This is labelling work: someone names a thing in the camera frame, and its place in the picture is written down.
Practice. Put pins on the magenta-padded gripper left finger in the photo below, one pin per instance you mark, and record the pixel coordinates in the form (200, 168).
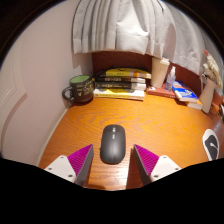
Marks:
(80, 160)

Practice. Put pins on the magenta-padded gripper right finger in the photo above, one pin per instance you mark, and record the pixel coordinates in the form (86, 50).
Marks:
(148, 160)

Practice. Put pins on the black computer mouse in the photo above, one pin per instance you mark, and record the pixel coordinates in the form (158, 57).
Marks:
(113, 145)

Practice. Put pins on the white and grey mouse pad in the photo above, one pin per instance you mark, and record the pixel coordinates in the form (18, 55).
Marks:
(210, 145)

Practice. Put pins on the red book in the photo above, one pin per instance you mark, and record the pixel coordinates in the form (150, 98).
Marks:
(160, 92)

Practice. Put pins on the dark mug with green inside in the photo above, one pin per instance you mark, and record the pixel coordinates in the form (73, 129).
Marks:
(82, 89)

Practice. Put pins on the yellow and white thick book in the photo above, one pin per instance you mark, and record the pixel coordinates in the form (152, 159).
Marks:
(118, 94)

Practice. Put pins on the blue-covered book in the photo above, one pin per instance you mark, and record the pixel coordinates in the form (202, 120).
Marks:
(184, 91)

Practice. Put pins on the black book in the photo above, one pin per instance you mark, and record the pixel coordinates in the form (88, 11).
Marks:
(120, 86)
(120, 80)

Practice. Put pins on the clear spray bottle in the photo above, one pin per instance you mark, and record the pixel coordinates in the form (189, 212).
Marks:
(170, 80)

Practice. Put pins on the white ceramic vase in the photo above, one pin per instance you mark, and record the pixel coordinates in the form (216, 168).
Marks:
(207, 96)

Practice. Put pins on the cream lidded container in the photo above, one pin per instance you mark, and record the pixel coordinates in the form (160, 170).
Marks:
(159, 73)

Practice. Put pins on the yellow-covered book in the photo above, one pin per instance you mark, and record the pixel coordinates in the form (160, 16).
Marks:
(126, 72)

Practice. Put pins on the white pleated curtain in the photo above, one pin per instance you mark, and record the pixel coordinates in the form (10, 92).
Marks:
(126, 26)

